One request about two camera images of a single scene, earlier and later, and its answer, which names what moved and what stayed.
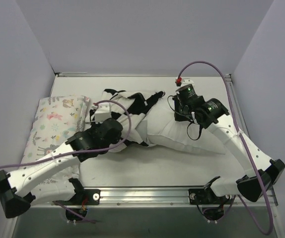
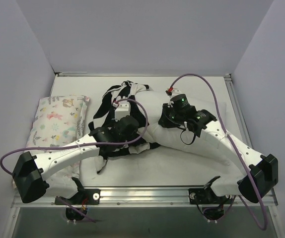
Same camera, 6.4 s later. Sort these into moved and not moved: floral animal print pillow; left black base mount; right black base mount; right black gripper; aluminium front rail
Moved: right black gripper
Not moved: right black base mount; aluminium front rail; left black base mount; floral animal print pillow
